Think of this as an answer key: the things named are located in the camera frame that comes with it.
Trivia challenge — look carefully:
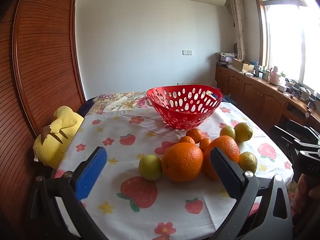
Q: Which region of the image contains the patterned window curtain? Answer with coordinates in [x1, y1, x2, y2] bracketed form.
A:
[229, 0, 247, 60]

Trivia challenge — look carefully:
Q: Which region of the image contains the yellow-green fruit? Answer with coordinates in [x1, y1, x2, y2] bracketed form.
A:
[238, 152, 258, 173]

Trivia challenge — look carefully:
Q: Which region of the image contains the large orange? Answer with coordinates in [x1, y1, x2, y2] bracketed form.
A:
[161, 142, 203, 183]
[203, 135, 240, 180]

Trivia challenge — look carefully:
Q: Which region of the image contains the yellow plush toy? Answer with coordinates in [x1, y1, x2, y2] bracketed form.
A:
[33, 106, 84, 170]

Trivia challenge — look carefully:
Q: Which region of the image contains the pink white bottle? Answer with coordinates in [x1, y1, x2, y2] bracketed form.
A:
[269, 66, 280, 86]

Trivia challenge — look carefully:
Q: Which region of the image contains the green apple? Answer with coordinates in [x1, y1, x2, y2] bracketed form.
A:
[138, 155, 163, 181]

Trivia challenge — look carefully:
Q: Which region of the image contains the cardboard box on cabinet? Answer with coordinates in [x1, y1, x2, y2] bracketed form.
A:
[232, 59, 254, 73]

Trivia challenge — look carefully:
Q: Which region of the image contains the mandarin with rough skin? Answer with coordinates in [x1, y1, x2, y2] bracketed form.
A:
[185, 128, 203, 144]

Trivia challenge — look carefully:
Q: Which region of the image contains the yellow pear-like fruit back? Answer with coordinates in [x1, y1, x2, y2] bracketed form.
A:
[234, 122, 253, 142]

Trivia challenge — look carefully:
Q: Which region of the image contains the red perforated plastic basket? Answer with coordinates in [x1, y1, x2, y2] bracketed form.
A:
[146, 85, 222, 130]

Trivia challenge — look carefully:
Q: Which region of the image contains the wooden window frame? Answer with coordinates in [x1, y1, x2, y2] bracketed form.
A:
[255, 0, 306, 66]

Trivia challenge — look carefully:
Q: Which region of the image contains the fruit print white cloth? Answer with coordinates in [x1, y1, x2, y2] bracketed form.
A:
[53, 101, 294, 240]

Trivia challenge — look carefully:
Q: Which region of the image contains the white wall switch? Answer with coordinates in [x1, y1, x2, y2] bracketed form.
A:
[182, 50, 193, 56]

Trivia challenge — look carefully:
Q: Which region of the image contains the small smooth tangerine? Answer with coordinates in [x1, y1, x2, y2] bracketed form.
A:
[199, 138, 211, 152]

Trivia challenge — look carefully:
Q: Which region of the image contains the wooden louvered wardrobe door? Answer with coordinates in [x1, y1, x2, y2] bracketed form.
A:
[1, 0, 85, 232]

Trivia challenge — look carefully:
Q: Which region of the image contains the green-yellow apple back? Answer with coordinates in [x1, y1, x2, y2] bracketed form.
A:
[220, 126, 236, 140]

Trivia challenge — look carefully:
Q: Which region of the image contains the floral bed quilt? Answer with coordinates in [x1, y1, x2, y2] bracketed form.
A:
[85, 91, 152, 115]

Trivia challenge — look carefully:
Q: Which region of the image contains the person's right hand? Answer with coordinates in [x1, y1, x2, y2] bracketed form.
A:
[292, 174, 320, 213]

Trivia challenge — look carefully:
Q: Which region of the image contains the wooden sideboard cabinet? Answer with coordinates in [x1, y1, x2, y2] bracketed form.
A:
[215, 65, 319, 133]

